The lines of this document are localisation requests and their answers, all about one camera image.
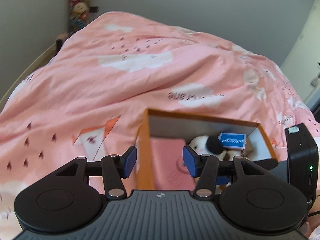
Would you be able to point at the pink printed blanket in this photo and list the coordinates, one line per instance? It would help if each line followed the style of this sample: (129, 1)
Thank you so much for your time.
(100, 92)

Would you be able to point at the white door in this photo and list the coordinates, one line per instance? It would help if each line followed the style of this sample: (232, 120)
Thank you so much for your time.
(305, 55)

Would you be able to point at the orange cardboard box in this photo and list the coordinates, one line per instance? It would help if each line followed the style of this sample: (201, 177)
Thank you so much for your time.
(143, 155)

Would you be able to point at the white wall outlet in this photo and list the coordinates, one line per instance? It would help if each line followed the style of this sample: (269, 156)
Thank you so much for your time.
(314, 82)

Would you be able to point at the stack of plush toys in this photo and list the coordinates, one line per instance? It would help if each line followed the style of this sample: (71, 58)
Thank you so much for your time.
(80, 7)

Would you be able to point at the black wall socket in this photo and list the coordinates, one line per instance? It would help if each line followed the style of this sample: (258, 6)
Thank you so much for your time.
(94, 9)

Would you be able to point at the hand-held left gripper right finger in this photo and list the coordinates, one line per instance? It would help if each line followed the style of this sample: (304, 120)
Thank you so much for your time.
(190, 163)

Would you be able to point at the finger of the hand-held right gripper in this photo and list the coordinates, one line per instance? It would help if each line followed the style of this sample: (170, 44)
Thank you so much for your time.
(267, 164)
(223, 181)

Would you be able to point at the small blue card box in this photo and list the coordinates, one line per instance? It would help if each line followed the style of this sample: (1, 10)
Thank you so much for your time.
(231, 140)

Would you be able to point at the panda plush toy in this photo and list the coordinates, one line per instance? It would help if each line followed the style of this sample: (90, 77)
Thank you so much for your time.
(202, 143)

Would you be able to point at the dark bedside object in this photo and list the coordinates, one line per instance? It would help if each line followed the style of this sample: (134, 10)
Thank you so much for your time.
(61, 42)

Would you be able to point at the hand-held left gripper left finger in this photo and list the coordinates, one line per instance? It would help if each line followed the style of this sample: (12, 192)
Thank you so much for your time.
(129, 162)

